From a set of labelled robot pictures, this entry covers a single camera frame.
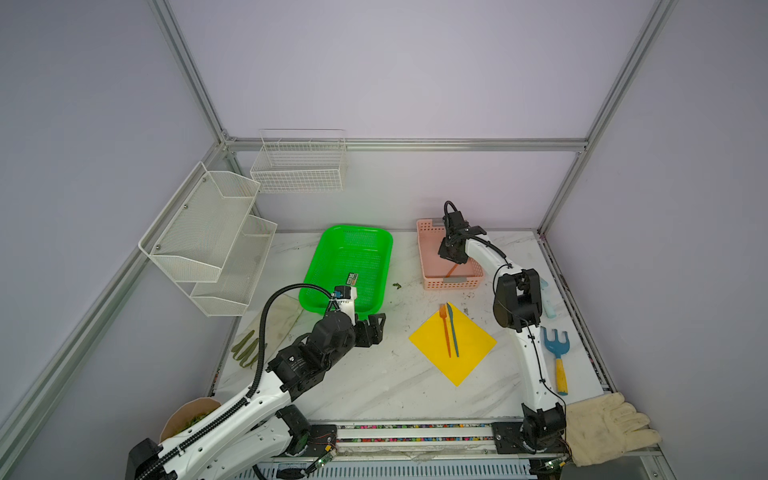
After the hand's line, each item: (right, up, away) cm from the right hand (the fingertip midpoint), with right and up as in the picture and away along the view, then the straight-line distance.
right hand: (446, 252), depth 108 cm
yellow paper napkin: (+6, -29, -17) cm, 34 cm away
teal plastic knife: (0, -28, -18) cm, 33 cm away
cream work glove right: (+35, -46, -33) cm, 66 cm away
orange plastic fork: (-3, -20, -10) cm, 23 cm away
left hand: (-25, -18, -34) cm, 45 cm away
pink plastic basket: (-2, -8, -1) cm, 8 cm away
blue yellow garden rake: (+31, -30, -20) cm, 47 cm away
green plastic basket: (-36, -1, +3) cm, 36 cm away
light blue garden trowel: (+32, -20, -12) cm, 39 cm away
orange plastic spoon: (+2, -7, -1) cm, 7 cm away
